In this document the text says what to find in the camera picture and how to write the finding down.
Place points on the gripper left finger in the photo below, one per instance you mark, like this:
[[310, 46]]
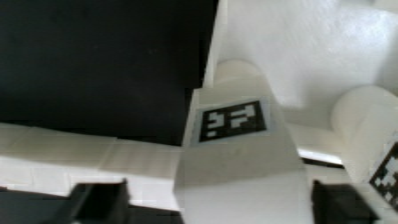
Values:
[[97, 204]]

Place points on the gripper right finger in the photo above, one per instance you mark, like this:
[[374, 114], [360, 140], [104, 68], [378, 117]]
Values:
[[340, 207]]

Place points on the white leg block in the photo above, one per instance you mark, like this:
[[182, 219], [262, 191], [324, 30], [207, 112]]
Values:
[[365, 123], [241, 184]]

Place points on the white chair seat block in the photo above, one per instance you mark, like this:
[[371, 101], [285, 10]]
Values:
[[323, 45]]

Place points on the white U-shaped border fence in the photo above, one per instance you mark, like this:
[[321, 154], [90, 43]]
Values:
[[54, 159]]

